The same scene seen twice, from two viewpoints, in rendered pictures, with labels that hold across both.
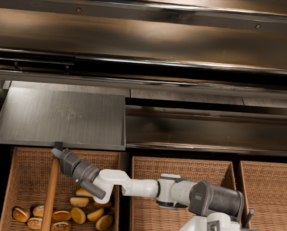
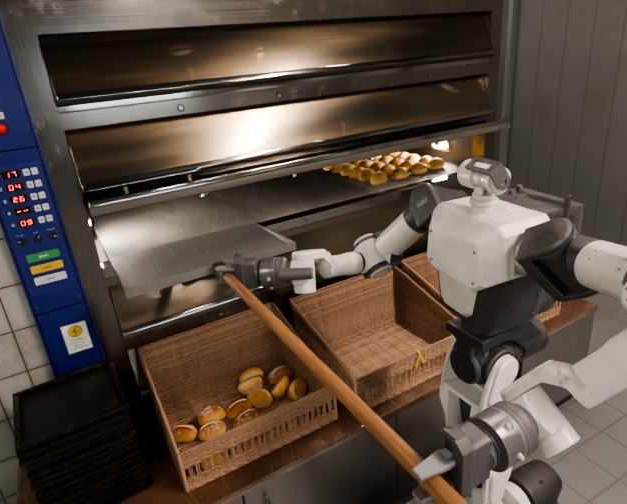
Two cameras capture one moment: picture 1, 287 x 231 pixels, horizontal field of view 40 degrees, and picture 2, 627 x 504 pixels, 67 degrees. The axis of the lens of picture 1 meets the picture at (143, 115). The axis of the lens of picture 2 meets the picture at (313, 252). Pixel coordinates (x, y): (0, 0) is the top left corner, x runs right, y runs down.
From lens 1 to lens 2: 84 cm
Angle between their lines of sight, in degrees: 25
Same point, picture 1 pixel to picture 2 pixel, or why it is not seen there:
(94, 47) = (210, 153)
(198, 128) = (346, 234)
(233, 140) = not seen: hidden behind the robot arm
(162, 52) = (283, 138)
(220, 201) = (446, 194)
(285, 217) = not seen: hidden behind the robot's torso
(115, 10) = (220, 99)
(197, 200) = (423, 205)
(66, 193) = (226, 390)
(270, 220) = not seen: hidden behind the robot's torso
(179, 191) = (388, 236)
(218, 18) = (325, 83)
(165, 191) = (371, 253)
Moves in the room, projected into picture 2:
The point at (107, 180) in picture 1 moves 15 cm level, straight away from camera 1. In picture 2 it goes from (307, 254) to (286, 239)
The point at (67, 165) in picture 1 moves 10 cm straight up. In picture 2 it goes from (246, 269) to (242, 237)
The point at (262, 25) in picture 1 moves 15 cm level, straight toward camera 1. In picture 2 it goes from (366, 82) to (374, 84)
